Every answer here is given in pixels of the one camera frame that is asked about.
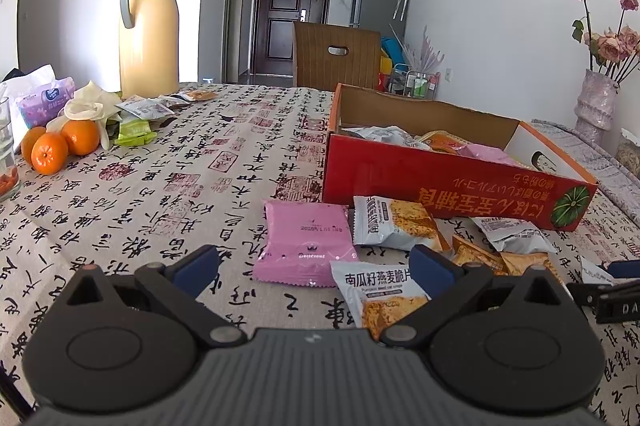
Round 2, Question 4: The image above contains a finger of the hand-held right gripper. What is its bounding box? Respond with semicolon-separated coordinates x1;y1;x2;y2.
566;277;640;308
608;259;640;280

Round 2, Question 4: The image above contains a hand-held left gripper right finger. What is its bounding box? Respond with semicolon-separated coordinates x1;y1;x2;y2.
377;245;576;349

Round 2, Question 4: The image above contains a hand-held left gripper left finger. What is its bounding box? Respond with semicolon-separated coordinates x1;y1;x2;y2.
65;245;248;349

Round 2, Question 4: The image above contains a small white snack packet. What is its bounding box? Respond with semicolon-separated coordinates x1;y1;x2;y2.
579;255;617;285

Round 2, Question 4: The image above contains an orange triangular snack packet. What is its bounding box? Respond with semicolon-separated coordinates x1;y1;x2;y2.
451;235;507;275
499;250;562;283

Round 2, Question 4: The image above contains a white crisp snack packet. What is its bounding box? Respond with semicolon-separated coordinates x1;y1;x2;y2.
352;195;452;255
344;125;432;152

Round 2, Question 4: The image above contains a large white oat crisp packet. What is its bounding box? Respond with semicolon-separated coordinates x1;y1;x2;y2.
329;259;432;341

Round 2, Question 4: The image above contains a grey white snack packet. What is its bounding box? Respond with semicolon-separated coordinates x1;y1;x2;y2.
471;215;557;255

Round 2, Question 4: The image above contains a red cardboard box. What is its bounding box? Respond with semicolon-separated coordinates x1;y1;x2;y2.
321;82;599;233

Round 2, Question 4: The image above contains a large orange striped packet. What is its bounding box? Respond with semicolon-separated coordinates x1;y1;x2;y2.
419;130;472;155

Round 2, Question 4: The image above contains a purple pink snack packet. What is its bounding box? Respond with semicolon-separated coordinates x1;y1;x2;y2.
459;143;527;168

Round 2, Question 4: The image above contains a grey quilted cloth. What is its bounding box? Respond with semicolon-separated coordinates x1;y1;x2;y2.
529;118;640;209

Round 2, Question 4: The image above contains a clear storage jar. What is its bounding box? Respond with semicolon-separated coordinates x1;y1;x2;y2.
613;127;640;168

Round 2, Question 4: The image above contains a light green snack packet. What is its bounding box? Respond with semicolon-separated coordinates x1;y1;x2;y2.
114;115;157;147

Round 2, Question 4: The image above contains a pink glitter vase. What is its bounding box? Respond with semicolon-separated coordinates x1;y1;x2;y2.
573;68;621;148

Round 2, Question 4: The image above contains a white sachet packet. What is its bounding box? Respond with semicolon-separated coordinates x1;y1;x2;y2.
115;96;174;123

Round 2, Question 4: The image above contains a small orange sachet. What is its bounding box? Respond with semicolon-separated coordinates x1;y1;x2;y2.
177;89;219;104

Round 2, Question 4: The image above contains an orange mandarin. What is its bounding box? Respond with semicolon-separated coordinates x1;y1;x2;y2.
30;131;70;176
20;125;49;167
60;118;101;156

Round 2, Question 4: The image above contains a cream rubber glove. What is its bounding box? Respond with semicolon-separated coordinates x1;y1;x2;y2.
46;80;124;152

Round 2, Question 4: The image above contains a clear drinking glass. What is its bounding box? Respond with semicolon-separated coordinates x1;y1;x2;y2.
0;95;22;203

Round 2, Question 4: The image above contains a pale pink feather bunch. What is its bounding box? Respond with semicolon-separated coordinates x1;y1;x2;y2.
399;25;444;73

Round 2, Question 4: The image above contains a purple tissue pack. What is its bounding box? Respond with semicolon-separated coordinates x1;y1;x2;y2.
15;77;76;128

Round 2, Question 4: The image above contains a blue plastic item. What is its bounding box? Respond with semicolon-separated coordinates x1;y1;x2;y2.
380;36;407;70

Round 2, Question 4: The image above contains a dried pink rose bouquet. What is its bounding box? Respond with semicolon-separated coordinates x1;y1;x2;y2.
564;0;640;83

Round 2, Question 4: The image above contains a wooden chair back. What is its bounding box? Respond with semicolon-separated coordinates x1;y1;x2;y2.
292;21;382;92

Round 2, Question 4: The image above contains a yellow thermos jug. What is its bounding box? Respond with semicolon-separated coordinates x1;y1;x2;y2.
118;0;180;100

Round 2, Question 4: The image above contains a dark brown door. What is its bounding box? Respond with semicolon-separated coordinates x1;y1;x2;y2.
251;0;335;80

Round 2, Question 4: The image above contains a wire rack with bottles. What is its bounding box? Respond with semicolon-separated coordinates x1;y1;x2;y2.
389;65;442;100

